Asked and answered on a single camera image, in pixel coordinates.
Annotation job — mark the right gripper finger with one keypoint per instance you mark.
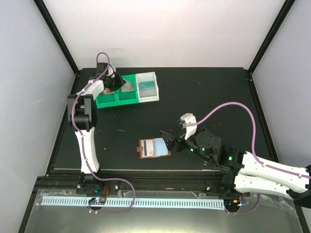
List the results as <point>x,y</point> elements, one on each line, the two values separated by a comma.
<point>169,137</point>
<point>170,143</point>

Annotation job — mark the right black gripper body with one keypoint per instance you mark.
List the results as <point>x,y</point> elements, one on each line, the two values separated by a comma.
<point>180,146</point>

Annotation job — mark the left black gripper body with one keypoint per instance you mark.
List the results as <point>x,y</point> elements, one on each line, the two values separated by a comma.
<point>115,84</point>

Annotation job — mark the brown leather card holder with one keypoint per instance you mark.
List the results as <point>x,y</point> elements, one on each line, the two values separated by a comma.
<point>139,150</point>

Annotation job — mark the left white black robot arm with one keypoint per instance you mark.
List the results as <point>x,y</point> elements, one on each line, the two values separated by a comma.
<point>83,118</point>

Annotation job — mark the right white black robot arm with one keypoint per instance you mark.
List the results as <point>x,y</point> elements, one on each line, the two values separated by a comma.
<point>243,172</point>

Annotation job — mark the red spotted card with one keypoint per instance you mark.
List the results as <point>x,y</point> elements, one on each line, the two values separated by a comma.
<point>107,91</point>

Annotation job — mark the light blue card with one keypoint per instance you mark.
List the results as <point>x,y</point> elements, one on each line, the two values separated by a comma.
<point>160,148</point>

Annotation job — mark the teal card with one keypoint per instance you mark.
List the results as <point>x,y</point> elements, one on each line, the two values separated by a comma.
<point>146,85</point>

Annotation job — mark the middle green bin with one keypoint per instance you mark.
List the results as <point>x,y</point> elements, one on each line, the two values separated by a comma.
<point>126,98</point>

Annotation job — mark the green bin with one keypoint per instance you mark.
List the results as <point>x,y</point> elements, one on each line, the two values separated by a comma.
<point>126,98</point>
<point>107,100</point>

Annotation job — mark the left green bin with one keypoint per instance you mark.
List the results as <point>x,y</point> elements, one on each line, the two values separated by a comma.
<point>107,100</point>

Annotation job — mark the white translucent bin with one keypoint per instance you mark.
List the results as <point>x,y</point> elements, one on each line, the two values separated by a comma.
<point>147,95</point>

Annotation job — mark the small circuit board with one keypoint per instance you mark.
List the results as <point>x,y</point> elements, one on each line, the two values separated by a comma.
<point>97,201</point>

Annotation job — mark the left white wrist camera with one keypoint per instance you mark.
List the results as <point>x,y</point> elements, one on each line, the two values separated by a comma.
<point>111,70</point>

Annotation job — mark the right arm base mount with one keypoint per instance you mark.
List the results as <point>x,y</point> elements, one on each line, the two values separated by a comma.
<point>216,188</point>

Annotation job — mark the white slotted cable duct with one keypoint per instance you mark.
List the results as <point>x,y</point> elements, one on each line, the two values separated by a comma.
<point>137,203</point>

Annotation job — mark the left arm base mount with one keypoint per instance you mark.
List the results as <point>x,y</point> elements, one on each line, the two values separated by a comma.
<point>90,186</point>

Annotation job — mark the left black frame post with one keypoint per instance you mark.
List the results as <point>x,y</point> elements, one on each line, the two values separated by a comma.
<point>56,34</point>

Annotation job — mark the black frame post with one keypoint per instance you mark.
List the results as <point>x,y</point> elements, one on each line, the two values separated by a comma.
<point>286,7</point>
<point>56,34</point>

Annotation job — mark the right black frame post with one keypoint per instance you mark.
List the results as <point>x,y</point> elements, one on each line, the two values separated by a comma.
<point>286,7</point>

